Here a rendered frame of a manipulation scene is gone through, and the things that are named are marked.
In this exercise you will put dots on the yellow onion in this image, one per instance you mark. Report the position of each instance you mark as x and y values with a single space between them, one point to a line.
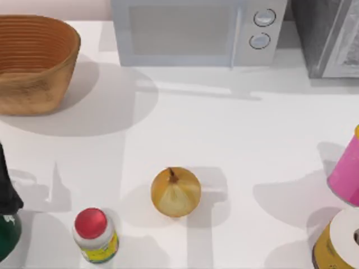
175 192

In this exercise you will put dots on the microwave oven door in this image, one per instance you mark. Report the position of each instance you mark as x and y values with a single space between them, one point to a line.
176 33

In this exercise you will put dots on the pale microwave oven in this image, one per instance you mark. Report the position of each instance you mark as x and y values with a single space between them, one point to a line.
252 59

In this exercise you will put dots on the round microwave knob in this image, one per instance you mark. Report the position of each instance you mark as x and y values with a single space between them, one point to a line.
259 41
264 16

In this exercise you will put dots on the red capped white bottle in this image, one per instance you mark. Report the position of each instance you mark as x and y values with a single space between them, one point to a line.
95 238

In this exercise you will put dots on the brown woven basket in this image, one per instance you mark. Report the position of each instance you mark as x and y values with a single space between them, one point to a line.
33 64

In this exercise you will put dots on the pink cup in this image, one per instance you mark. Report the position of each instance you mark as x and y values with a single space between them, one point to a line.
346 171

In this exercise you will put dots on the green bottle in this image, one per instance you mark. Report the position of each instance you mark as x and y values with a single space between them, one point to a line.
8 234

